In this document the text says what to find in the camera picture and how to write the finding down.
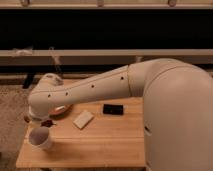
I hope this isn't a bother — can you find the black rectangular object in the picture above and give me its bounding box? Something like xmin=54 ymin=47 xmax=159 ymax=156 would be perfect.
xmin=103 ymin=104 xmax=124 ymax=115

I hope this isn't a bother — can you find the dark red pepper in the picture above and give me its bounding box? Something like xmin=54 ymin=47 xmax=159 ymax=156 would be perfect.
xmin=41 ymin=120 xmax=55 ymax=128

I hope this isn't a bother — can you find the orange bowl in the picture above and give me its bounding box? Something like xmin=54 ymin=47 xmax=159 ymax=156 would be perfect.
xmin=49 ymin=105 xmax=71 ymax=116

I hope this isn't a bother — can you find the wooden table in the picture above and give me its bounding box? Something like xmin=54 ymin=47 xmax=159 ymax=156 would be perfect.
xmin=16 ymin=98 xmax=145 ymax=168

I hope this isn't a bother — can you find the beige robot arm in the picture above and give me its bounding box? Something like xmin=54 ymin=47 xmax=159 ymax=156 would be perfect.
xmin=28 ymin=58 xmax=213 ymax=171

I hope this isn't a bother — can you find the beige sponge block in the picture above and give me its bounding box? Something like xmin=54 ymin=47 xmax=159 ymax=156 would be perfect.
xmin=73 ymin=110 xmax=94 ymax=129

